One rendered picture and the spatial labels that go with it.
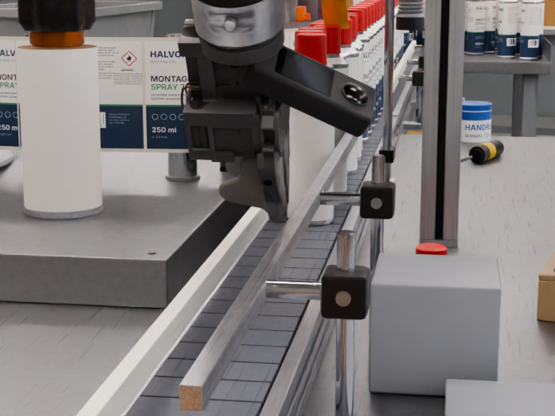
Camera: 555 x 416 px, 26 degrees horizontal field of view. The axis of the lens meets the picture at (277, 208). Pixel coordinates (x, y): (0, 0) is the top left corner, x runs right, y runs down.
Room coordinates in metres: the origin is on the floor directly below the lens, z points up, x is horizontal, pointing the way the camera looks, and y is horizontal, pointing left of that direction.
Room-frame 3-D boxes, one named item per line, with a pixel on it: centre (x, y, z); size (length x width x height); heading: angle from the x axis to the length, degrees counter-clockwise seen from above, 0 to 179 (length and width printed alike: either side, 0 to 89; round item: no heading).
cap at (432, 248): (1.25, -0.16, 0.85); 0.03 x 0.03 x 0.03
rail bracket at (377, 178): (1.04, -0.07, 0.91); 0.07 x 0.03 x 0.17; 81
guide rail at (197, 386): (1.09, -0.04, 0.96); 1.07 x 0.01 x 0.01; 171
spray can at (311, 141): (1.29, -0.04, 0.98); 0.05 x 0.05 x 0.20
